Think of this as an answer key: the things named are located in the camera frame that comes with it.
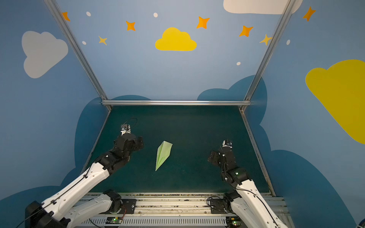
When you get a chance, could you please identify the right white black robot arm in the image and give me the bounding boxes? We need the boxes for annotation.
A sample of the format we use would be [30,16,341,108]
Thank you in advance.
[207,146,287,228]

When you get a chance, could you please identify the left green circuit board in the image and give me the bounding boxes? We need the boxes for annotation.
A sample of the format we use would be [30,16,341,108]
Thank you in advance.
[106,217,123,224]

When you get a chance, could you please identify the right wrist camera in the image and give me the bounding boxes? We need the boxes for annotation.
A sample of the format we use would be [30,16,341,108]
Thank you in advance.
[222,140,232,148]

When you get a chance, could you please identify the aluminium right corner post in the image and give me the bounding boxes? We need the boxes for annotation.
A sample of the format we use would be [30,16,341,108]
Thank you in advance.
[240,0,297,114]

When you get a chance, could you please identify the light green paper sheet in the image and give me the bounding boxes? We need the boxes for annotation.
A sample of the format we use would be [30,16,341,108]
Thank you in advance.
[156,141,173,171]

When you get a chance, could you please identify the green circuit board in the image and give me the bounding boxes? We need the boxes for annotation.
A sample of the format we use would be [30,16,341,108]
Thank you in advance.
[225,217,242,228]
[106,217,123,224]

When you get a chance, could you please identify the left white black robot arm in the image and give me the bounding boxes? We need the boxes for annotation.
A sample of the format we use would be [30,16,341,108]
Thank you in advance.
[24,132,144,228]

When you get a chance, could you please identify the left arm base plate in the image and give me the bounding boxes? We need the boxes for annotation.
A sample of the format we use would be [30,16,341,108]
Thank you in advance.
[105,199,136,215]

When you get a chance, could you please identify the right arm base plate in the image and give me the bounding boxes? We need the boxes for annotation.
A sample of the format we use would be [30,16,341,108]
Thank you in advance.
[206,197,235,214]

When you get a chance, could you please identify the floor rail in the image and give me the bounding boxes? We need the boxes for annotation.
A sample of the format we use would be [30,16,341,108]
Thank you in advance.
[240,108,277,197]
[62,103,109,187]

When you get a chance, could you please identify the aluminium corner post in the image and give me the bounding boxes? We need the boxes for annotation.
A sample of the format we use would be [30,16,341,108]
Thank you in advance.
[44,0,108,101]
[240,0,297,114]

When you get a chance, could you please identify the right green circuit board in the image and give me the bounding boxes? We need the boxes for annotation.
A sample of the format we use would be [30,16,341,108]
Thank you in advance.
[225,217,242,228]

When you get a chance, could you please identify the aluminium left corner post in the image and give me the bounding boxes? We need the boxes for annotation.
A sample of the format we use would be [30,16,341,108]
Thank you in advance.
[44,0,108,101]

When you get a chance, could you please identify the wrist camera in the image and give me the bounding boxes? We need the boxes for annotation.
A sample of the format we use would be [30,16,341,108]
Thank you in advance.
[222,140,232,148]
[120,123,131,135]

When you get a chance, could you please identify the right side floor rail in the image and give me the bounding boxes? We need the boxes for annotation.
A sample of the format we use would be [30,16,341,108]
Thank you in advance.
[240,108,277,197]

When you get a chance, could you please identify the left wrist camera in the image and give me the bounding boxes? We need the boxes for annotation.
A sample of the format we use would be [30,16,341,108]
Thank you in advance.
[120,123,131,135]

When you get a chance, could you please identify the left side floor rail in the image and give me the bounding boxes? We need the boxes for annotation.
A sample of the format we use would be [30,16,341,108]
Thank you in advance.
[62,103,109,187]

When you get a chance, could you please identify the aluminium back frame rail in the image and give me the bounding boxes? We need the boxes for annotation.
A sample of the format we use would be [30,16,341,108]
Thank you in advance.
[102,100,251,106]

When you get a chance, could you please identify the aluminium front rail platform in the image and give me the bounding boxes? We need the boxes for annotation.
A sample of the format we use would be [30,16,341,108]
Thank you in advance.
[76,192,294,228]

